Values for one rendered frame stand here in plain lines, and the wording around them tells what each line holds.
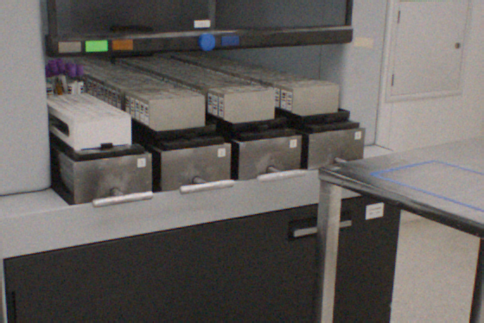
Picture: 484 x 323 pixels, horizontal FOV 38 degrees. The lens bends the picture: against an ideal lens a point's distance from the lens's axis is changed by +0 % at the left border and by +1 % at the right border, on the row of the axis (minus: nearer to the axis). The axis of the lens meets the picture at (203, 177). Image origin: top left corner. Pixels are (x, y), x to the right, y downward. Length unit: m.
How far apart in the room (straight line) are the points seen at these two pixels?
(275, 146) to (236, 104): 0.11
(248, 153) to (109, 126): 0.26
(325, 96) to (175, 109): 0.33
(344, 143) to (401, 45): 1.74
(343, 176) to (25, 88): 0.52
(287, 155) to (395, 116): 1.87
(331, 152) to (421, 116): 1.91
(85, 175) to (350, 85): 0.62
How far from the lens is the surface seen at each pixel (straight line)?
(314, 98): 1.41
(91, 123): 1.16
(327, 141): 1.35
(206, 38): 1.24
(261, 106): 1.34
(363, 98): 1.51
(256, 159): 1.27
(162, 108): 1.24
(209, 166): 1.22
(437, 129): 3.34
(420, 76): 3.20
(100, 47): 1.17
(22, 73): 1.17
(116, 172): 1.15
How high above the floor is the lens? 1.11
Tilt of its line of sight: 17 degrees down
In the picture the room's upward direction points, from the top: 1 degrees clockwise
